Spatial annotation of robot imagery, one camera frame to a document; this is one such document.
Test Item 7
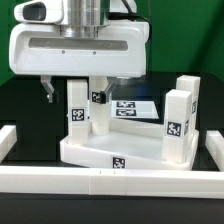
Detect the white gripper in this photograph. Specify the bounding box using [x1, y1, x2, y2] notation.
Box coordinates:
[9, 21, 149, 104]

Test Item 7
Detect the white desk tabletop tray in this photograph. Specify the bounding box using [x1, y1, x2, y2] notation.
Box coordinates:
[60, 119, 199, 170]

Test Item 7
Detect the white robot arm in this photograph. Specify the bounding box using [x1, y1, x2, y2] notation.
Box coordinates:
[9, 0, 151, 104]

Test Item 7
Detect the white U-shaped obstacle fence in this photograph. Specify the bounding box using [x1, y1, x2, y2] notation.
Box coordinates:
[0, 125, 224, 199]

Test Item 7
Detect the white marker base plate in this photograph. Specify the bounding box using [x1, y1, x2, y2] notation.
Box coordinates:
[104, 100, 159, 119]

